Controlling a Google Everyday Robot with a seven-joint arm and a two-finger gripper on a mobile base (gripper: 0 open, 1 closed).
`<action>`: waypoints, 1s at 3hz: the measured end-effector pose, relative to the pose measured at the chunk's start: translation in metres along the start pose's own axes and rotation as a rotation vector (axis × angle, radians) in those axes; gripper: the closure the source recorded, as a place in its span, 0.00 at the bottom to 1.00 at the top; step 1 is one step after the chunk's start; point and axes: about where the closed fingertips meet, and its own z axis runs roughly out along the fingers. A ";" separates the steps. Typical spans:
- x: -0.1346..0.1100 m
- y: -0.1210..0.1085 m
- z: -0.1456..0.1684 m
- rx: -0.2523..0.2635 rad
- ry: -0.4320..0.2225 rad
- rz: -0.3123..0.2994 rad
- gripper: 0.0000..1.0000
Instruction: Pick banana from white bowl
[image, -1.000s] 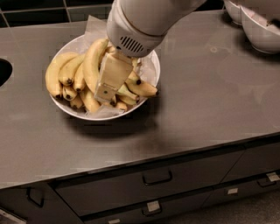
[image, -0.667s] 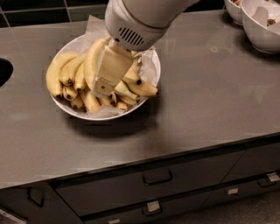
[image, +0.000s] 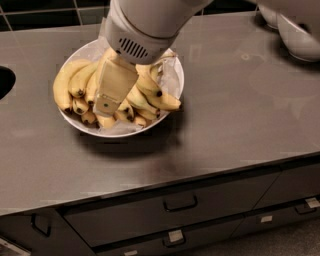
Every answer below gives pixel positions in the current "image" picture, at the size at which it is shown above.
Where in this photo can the white bowl with bananas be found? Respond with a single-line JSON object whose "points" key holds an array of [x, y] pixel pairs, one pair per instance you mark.
{"points": [[85, 128]]}

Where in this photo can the small yellow banana bottom left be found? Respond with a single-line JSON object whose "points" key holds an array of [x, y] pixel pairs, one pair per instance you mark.
{"points": [[88, 117]]}

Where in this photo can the short yellow banana upper left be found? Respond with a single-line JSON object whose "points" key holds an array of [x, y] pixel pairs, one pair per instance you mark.
{"points": [[91, 90]]}

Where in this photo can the yellow banana lower right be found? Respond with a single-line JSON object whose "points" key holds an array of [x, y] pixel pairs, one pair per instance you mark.
{"points": [[147, 114]]}

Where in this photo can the right lower drawer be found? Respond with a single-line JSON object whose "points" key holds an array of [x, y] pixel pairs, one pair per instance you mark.
{"points": [[283, 214]]}

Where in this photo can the rightmost yellow banana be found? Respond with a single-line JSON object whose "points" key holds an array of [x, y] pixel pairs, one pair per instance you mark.
{"points": [[161, 99]]}

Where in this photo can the yellow banana centre right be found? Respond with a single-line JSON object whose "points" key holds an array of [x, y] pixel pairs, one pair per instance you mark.
{"points": [[136, 98]]}

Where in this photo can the left cabinet door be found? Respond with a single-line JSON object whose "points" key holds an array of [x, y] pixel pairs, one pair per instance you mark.
{"points": [[63, 240]]}

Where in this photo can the black handle left door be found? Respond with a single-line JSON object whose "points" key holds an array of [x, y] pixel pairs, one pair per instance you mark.
{"points": [[41, 224]]}

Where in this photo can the small yellow banana bottom right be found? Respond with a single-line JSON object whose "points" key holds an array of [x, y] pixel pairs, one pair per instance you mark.
{"points": [[139, 120]]}

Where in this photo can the right upper drawer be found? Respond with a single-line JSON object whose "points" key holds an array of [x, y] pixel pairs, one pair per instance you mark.
{"points": [[296, 181]]}

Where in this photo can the white label on right drawer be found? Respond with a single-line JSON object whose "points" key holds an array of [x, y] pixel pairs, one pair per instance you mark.
{"points": [[313, 202]]}

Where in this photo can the small yellow banana lower left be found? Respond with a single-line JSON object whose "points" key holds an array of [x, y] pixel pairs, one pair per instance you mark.
{"points": [[80, 106]]}

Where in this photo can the small yellow banana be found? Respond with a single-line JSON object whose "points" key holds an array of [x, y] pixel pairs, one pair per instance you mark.
{"points": [[80, 106], [139, 120], [88, 117]]}

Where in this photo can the black drawer handle middle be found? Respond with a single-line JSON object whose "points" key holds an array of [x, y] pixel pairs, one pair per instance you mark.
{"points": [[179, 203]]}

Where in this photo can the white bowl behind top right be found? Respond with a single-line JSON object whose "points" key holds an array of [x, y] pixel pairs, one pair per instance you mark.
{"points": [[269, 15]]}

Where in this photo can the yellow banana bottom centre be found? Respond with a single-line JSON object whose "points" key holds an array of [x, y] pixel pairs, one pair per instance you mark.
{"points": [[105, 122]]}

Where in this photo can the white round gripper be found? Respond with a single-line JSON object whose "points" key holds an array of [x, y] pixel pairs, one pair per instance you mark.
{"points": [[133, 44]]}

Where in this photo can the white label lower middle drawer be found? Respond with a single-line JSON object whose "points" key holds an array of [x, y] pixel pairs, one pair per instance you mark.
{"points": [[175, 236]]}

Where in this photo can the upper right yellow banana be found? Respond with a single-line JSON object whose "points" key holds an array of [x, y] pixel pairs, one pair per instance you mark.
{"points": [[145, 83]]}

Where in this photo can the upper middle drawer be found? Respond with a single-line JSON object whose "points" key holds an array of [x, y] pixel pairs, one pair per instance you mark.
{"points": [[111, 221]]}

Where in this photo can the small white label right drawer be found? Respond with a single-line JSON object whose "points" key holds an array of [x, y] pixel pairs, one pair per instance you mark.
{"points": [[266, 219]]}

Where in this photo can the yellow banana under centre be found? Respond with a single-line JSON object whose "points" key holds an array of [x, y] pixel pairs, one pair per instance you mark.
{"points": [[125, 112]]}

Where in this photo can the leftmost yellow banana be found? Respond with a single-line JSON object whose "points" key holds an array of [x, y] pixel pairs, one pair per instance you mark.
{"points": [[61, 94]]}

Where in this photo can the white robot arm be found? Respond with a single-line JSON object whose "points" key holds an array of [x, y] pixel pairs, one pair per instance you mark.
{"points": [[305, 13]]}

